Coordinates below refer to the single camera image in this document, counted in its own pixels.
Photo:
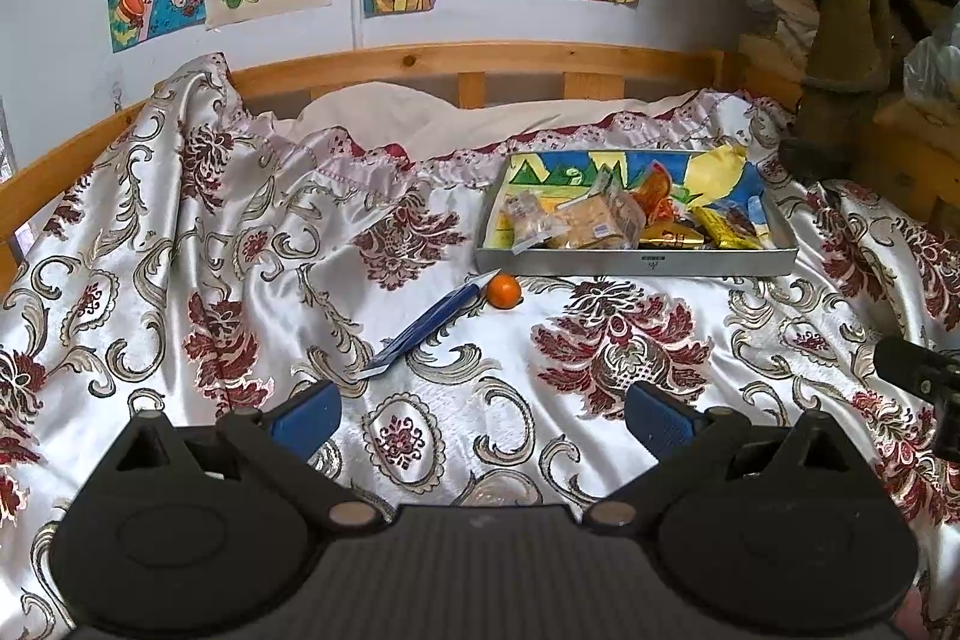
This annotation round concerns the cream pillow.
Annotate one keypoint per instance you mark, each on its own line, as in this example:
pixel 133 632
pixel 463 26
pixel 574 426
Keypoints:
pixel 420 111

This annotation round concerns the printed satin blanket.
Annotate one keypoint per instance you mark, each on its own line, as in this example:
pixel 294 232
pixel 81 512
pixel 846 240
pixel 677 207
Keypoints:
pixel 225 280

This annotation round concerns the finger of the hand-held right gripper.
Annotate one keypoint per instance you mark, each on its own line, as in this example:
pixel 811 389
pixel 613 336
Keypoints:
pixel 911 364

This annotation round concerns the rice crisp packet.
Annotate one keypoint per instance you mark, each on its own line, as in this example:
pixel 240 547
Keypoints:
pixel 592 224

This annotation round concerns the small clear snack packet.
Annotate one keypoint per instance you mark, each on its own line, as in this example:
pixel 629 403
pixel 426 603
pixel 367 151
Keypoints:
pixel 607 184

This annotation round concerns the orange snack packet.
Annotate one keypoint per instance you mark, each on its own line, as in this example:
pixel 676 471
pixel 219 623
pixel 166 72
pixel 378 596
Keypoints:
pixel 654 190

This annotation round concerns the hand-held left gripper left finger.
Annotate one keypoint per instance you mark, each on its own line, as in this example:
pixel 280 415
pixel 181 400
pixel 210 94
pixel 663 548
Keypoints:
pixel 307 416

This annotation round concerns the brown fabric post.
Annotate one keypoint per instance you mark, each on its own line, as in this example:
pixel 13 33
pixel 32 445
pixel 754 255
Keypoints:
pixel 844 48

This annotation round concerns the clear plastic bag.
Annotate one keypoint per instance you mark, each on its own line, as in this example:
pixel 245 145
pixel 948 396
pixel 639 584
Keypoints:
pixel 934 70

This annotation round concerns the grey tray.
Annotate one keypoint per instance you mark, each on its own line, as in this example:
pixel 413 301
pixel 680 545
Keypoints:
pixel 675 262

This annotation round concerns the orange tangerine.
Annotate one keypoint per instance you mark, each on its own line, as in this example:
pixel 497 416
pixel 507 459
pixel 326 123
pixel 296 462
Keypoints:
pixel 503 291

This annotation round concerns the colourful drawing paper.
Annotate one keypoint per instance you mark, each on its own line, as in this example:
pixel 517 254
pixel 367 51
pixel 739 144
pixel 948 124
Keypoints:
pixel 555 171

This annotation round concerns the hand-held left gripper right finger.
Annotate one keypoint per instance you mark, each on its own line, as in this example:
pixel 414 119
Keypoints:
pixel 660 420

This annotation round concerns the blue snack packet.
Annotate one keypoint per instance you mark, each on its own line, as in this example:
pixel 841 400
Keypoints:
pixel 427 326

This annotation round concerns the gold snack packet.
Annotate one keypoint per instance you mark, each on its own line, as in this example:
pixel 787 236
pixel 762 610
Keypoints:
pixel 726 227

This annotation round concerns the wooden bed frame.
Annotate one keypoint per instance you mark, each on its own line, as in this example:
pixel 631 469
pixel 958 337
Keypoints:
pixel 450 61

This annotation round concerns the clear nut bar packet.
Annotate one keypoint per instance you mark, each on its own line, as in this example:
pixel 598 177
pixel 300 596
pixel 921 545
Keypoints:
pixel 529 221

